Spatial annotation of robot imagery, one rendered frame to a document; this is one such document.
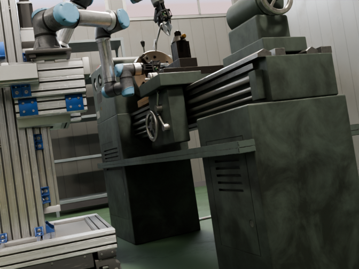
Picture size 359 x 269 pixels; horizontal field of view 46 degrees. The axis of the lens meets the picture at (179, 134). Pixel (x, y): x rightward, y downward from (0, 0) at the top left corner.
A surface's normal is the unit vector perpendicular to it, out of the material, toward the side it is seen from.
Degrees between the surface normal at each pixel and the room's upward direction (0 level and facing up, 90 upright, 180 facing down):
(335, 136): 90
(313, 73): 90
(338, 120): 90
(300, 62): 90
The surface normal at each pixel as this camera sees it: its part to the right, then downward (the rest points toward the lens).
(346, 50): -0.94, 0.13
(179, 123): 0.40, -0.10
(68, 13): 0.73, -0.12
